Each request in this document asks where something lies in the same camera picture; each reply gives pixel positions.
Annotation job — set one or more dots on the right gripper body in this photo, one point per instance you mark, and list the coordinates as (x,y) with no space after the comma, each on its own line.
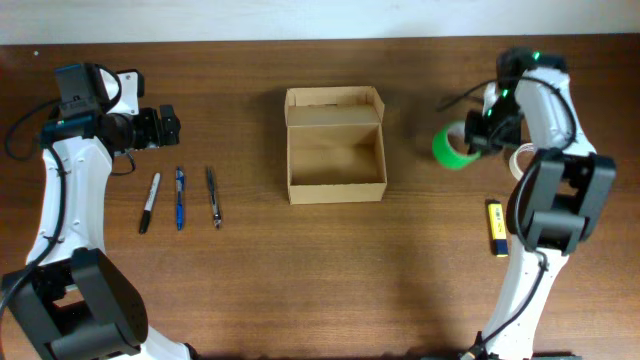
(480,134)

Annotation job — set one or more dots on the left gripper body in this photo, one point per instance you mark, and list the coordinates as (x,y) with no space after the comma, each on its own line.
(163,126)

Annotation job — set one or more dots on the white masking tape roll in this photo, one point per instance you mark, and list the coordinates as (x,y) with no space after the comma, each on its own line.
(521,159)

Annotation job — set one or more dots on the green tape roll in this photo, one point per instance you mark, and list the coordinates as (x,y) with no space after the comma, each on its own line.
(444,152)

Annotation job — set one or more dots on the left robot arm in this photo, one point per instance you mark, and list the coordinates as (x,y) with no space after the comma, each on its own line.
(70,300)

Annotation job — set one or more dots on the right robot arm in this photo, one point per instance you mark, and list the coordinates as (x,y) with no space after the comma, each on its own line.
(557,202)

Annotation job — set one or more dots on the blue ballpoint pen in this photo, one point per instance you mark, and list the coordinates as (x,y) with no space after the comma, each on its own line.
(179,199)

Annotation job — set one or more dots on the black and white marker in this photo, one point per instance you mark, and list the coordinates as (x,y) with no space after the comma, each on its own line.
(148,207)

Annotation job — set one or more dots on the dark grey pen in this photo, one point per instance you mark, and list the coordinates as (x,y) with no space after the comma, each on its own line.
(217,217)

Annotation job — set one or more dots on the open cardboard box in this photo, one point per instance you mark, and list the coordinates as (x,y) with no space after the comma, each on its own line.
(335,146)

